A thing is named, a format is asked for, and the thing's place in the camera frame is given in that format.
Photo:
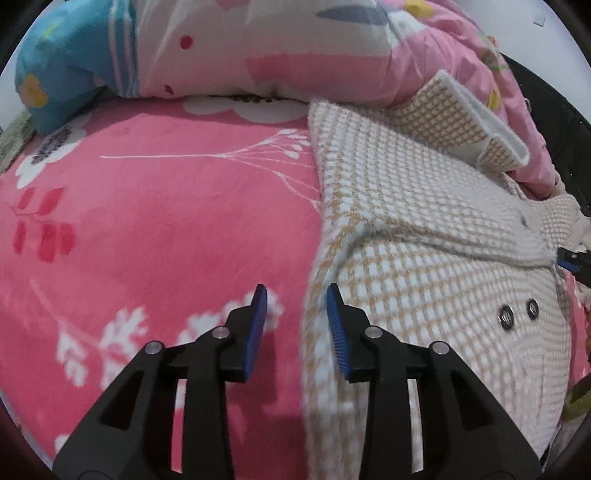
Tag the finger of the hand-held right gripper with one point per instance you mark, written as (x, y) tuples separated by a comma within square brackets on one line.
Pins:
[(575, 261)]

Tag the grey patterned cloth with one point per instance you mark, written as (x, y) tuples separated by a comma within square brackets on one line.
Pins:
[(14, 143)]

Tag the pink floral bed blanket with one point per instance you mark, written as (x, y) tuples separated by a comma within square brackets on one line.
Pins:
[(138, 230)]

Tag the pink floral quilt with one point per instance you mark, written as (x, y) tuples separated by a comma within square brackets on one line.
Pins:
[(277, 55)]

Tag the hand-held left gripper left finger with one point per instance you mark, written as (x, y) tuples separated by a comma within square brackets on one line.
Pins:
[(256, 332)]

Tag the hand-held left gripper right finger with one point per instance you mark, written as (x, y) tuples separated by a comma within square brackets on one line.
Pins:
[(336, 332)]

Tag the beige white checked coat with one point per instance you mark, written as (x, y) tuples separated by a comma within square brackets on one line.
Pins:
[(415, 277)]

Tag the black padded headboard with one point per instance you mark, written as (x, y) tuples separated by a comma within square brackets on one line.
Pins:
[(563, 138)]

